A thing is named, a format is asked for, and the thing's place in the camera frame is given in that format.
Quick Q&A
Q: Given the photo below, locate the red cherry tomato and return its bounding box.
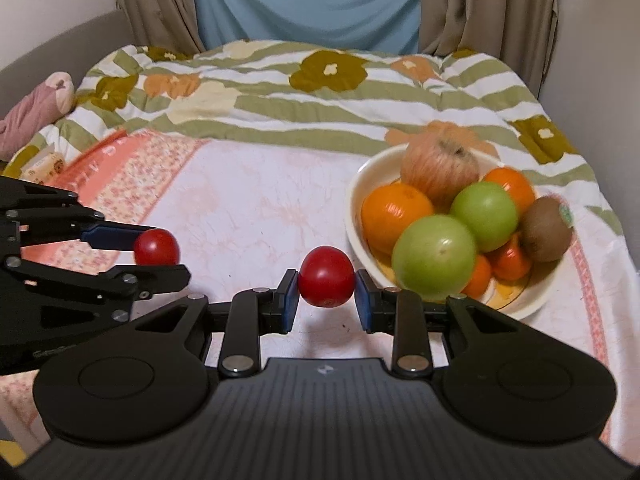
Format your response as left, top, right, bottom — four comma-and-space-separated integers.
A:
298, 246, 356, 308
134, 229, 180, 266

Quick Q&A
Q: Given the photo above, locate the large green apple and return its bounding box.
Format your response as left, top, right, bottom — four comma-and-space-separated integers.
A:
392, 214, 477, 301

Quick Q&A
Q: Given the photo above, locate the large orange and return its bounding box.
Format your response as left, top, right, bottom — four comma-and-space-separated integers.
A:
360, 182, 434, 256

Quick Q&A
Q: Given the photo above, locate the small green apple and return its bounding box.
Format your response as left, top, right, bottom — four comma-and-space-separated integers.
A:
449, 181, 518, 252

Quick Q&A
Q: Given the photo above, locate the brown kiwi with sticker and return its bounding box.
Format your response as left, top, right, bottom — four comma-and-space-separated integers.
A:
521, 196, 574, 263

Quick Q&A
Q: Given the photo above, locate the small tangerine left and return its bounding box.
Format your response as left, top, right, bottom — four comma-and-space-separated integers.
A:
462, 254, 492, 299

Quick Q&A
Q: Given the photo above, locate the small tangerine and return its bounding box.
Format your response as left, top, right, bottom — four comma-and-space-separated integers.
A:
462, 254, 492, 299
486, 232, 533, 282

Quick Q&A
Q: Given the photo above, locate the tissue pack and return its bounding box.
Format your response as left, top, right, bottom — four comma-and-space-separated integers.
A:
21, 152, 65, 184

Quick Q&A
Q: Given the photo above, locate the cream fruit bowl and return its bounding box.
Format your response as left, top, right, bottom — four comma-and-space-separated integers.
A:
345, 144, 564, 320

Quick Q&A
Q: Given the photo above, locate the small tangerine right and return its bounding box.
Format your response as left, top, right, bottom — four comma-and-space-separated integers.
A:
486, 232, 533, 282

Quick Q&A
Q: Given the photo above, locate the pink plush pillow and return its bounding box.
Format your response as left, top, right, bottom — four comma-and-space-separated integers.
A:
0, 72, 75, 162

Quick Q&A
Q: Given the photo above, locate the red yellow apple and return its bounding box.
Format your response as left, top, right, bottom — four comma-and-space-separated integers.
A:
400, 133, 480, 210

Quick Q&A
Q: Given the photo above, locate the orange tangerine upper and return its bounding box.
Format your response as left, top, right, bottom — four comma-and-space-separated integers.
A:
483, 167, 536, 217

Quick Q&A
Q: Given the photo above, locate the grey upholstered headboard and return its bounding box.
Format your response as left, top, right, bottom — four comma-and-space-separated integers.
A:
0, 10, 134, 117

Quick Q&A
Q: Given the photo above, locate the green striped floral duvet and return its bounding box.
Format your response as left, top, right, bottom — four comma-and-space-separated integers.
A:
2, 39, 626, 236

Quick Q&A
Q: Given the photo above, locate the left beige curtain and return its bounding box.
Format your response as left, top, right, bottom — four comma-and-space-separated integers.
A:
116, 0, 205, 54

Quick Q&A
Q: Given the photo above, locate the beige curtain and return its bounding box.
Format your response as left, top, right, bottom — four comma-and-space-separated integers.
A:
419, 0, 559, 94
116, 0, 205, 54

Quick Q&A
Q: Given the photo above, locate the blue cloth under window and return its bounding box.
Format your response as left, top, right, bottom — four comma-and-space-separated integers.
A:
195, 0, 420, 54

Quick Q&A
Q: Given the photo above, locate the right beige curtain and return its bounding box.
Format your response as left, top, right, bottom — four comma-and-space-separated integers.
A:
419, 0, 559, 94

